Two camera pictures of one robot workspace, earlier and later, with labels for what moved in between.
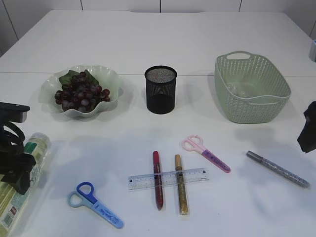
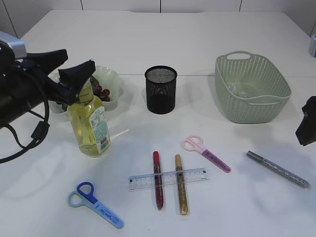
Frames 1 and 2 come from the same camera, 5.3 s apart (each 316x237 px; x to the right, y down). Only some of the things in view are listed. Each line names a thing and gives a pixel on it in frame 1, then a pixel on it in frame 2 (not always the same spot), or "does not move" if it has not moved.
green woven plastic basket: [251, 88] does not move
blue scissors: [83, 197] does not move
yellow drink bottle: [12, 201] to [89, 120]
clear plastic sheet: [243, 89] does not move
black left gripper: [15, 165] to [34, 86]
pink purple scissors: [194, 143] does not move
